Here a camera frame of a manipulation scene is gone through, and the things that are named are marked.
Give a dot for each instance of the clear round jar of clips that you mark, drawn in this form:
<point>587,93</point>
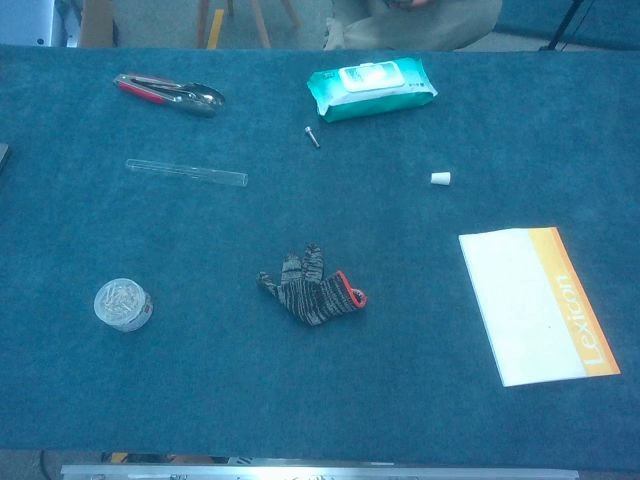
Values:
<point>122,305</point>

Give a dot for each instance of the grey knit work glove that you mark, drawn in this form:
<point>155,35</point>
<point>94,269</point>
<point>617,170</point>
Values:
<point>310,295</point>

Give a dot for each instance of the black tripod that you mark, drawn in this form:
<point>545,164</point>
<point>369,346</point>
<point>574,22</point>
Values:
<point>565,22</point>

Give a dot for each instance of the aluminium frame rail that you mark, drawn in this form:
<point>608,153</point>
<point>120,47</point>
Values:
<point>320,472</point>

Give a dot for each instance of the blue table cloth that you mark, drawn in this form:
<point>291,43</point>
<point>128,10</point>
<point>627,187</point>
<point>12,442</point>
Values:
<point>350,210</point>

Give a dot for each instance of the silver metal cabinet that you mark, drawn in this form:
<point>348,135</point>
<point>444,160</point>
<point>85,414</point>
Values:
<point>25,20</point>

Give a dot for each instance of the wooden stool legs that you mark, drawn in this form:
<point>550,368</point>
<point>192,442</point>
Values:
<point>260,25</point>

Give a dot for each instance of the small white cap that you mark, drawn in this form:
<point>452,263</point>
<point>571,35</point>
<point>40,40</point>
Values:
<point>440,178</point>

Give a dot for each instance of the dark flat object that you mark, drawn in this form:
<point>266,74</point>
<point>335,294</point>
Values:
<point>3,157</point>

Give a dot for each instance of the small metal bolt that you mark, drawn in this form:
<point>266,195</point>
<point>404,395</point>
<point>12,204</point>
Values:
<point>311,136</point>

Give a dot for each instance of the seated person in beige clothes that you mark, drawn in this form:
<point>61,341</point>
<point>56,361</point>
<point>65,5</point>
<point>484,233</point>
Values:
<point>415,30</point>

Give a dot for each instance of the clear glass test tube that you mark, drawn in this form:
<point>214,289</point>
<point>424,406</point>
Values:
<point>185,171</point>

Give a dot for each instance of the white and orange Lexicon book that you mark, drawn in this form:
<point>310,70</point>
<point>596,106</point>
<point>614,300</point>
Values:
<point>525,310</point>

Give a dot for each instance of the teal wet wipes pack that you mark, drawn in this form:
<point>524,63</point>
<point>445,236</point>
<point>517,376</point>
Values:
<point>370,95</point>

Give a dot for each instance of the brown cardboard box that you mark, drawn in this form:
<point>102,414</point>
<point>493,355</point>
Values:
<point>97,22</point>

